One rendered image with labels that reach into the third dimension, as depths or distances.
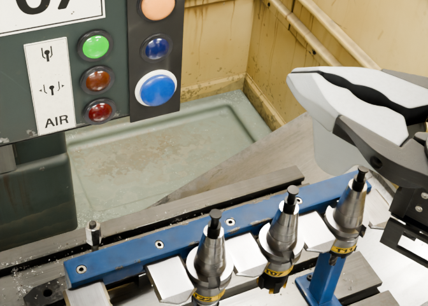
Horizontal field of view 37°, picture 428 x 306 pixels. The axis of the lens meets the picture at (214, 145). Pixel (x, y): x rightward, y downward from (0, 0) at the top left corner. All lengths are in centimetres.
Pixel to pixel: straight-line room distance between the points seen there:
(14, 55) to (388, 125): 26
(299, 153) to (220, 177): 21
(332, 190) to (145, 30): 56
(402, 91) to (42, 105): 26
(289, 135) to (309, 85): 127
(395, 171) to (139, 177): 151
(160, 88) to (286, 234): 41
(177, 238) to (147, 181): 95
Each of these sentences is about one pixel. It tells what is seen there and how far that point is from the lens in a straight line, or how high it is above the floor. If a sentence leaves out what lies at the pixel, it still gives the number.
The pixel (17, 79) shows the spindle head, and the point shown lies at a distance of 49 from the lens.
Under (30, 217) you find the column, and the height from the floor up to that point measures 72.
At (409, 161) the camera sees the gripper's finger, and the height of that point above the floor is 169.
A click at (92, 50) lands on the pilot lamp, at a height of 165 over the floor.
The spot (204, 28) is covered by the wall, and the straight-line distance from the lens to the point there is 190.
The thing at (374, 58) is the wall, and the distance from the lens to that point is 148.
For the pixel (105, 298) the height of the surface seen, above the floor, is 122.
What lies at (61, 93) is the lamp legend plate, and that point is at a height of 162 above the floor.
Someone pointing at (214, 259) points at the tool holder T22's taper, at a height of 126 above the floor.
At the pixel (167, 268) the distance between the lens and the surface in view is 88.
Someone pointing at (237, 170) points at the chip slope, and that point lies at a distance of 166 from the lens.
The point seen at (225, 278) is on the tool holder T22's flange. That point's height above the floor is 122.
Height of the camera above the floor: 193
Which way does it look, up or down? 44 degrees down
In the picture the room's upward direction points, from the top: 6 degrees clockwise
